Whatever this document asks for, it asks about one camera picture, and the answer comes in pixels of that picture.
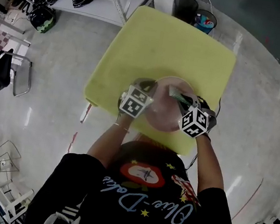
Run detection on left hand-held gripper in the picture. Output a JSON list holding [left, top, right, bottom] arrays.
[[115, 74, 160, 121]]

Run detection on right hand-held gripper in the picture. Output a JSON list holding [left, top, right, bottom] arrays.
[[174, 94, 221, 142]]

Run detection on green scrubbing sponge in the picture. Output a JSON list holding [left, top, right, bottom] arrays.
[[166, 84, 196, 108]]

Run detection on large pink plate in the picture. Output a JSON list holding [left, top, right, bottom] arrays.
[[145, 73, 201, 136]]

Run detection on person's left forearm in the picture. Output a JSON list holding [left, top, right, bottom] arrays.
[[85, 108, 136, 170]]

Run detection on person's right forearm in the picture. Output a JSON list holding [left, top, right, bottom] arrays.
[[186, 133, 233, 199]]

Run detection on table with yellow-green cloth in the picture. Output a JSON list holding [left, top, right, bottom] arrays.
[[76, 0, 244, 161]]

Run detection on black mesh wastebasket with trash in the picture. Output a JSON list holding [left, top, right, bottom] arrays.
[[191, 8, 219, 36]]

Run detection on empty black mesh wastebasket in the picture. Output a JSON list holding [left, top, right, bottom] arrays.
[[170, 0, 200, 26]]

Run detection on black and green helmet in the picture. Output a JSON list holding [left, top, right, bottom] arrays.
[[26, 4, 59, 35]]

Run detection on black chrome cantilever chair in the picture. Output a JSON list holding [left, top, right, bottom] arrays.
[[0, 46, 36, 99]]

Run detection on thin metal bracelet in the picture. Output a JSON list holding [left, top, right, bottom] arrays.
[[112, 122, 131, 133]]

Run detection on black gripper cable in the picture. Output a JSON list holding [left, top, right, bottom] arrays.
[[186, 148, 200, 171]]

